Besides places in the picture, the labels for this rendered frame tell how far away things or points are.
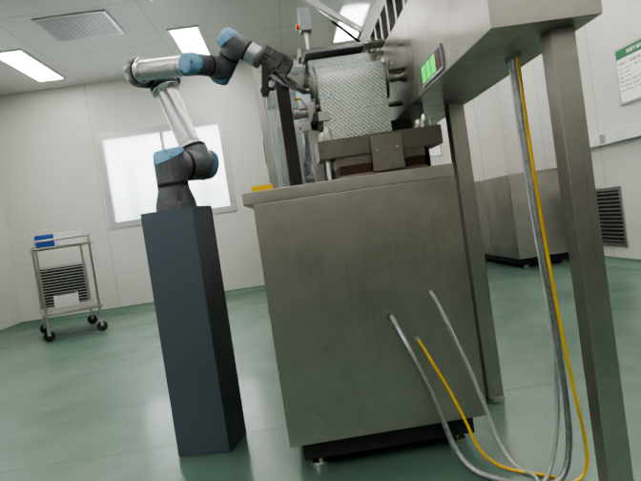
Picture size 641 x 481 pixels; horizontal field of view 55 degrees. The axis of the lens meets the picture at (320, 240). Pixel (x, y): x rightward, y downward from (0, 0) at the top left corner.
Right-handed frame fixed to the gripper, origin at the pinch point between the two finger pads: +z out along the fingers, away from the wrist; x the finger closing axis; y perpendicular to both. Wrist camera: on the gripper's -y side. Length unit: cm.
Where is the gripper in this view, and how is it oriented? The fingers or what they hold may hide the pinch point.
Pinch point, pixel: (303, 93)
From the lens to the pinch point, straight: 229.5
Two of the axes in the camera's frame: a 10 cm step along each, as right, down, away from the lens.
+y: 5.1, -8.6, 0.1
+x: -0.6, -0.3, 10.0
